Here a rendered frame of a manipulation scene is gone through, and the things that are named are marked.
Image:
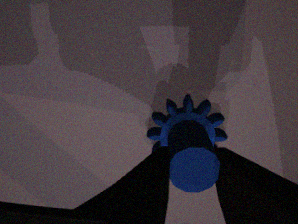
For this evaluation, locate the blue gear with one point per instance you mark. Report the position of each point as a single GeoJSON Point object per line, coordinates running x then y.
{"type": "Point", "coordinates": [191, 136]}

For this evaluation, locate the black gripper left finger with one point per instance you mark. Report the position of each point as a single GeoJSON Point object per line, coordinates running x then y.
{"type": "Point", "coordinates": [140, 197]}

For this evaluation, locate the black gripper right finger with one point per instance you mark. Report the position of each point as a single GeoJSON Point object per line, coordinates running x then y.
{"type": "Point", "coordinates": [251, 194]}

